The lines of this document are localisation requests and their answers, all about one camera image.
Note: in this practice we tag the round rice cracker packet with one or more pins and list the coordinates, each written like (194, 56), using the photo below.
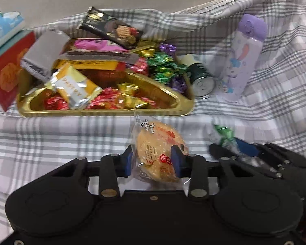
(153, 140)

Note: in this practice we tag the silver foil snack packet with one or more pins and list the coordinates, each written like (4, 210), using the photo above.
(39, 59)

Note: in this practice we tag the dark green drink can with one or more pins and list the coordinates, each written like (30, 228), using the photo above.
(203, 83)

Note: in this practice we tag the yellow white pastry packet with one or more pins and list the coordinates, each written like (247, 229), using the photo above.
(75, 88)

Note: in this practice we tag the green wrapped candies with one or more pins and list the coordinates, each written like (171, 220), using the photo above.
(163, 68)

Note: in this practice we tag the gold snack tray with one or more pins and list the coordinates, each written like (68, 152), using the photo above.
(31, 95)

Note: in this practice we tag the red wrapped candies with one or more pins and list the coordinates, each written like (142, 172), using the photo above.
(109, 98)

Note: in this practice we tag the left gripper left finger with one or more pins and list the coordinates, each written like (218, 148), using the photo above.
(112, 167)

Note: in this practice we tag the grey plaid cloth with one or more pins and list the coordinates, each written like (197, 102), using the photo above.
(271, 109)

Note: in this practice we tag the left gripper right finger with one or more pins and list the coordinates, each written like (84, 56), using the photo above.
(193, 167)

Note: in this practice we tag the orange long snack bar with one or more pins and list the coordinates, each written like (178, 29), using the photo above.
(93, 65)

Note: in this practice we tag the purple water bottle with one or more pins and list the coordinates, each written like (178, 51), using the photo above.
(242, 58)

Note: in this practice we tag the green white snack packet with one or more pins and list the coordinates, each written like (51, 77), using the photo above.
(224, 136)

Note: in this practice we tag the black chocolate wafer packet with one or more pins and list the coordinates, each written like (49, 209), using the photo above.
(108, 27)

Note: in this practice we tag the pink snack packet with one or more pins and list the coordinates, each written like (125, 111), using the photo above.
(98, 45)

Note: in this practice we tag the red orange pastry box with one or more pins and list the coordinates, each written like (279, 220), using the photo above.
(11, 54)

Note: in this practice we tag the blue tissue pack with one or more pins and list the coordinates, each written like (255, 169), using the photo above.
(10, 24)

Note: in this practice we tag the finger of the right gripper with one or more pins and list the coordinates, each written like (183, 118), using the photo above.
(251, 150)
(218, 152)

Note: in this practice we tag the purple wrapped candies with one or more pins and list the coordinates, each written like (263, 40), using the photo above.
(178, 83)

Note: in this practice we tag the gold wrapped candies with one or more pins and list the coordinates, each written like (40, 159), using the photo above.
(132, 98)

